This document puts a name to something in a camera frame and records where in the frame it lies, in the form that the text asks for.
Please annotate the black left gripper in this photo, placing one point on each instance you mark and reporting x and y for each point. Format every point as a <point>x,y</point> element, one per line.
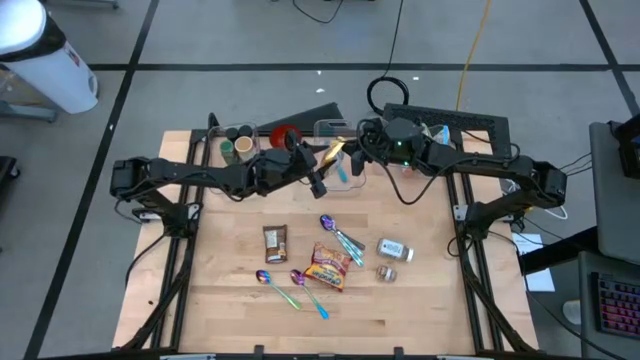
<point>280,170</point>

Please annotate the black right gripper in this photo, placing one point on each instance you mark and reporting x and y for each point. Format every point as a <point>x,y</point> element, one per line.
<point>400,137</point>

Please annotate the teal plastic spoon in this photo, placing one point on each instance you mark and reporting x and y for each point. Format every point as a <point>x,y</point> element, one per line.
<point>343,174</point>

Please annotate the tan lid jar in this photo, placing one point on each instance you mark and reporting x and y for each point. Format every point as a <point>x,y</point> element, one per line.
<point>244,146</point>

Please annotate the green lid spice jar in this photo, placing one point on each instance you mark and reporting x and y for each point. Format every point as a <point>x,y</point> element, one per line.
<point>227,152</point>

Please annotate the blue white snack bag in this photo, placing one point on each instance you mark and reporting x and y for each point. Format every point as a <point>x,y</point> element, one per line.
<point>445,135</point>

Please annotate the red roast beef ramen packet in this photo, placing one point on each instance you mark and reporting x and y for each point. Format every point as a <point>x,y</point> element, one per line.
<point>327,267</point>

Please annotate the small glass spice jar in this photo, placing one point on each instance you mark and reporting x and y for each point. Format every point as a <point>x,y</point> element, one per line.
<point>386,273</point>

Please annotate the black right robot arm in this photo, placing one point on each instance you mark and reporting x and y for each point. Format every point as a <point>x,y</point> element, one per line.
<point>490,165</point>

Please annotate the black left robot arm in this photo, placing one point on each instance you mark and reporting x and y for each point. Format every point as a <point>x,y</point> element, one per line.
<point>190,175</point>

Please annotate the brown food packet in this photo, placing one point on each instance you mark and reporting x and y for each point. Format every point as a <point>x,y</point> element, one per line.
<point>275,245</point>

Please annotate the black triangular panel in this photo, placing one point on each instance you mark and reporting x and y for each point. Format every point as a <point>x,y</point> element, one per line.
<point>310,120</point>

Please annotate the wide clear plastic bin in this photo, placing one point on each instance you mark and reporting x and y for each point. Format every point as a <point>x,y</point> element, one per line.
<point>387,171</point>

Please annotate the red bowl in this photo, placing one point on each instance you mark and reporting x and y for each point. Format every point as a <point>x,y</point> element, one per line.
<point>279,137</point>

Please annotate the sesame seasoning jar white label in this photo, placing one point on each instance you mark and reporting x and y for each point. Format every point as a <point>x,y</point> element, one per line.
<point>395,250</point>

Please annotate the black desk leg bar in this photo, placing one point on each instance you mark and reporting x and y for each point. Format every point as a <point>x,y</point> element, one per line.
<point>555,252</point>

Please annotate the white paper sheet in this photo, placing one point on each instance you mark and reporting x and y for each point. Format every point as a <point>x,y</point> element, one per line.
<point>542,280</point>

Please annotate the light grey side table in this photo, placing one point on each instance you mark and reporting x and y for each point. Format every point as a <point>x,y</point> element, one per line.
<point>615,210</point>

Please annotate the grey computer mouse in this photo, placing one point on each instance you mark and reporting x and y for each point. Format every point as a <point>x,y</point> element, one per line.
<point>573,312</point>

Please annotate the black box device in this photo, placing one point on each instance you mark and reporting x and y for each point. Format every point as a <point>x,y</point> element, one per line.
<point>630,150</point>

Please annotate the dark grey desk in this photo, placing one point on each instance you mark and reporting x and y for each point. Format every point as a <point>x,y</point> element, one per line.
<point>587,300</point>

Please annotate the white trash can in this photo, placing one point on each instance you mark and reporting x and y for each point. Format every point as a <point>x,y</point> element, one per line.
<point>45,60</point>

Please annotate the backlit black keyboard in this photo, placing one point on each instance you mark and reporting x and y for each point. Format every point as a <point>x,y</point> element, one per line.
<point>617,305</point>

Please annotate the black caster foot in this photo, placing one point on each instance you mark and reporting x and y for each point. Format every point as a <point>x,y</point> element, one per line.
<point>7,170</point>

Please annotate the black aluminium table frame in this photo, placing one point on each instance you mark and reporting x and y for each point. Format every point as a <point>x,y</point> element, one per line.
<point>183,300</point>

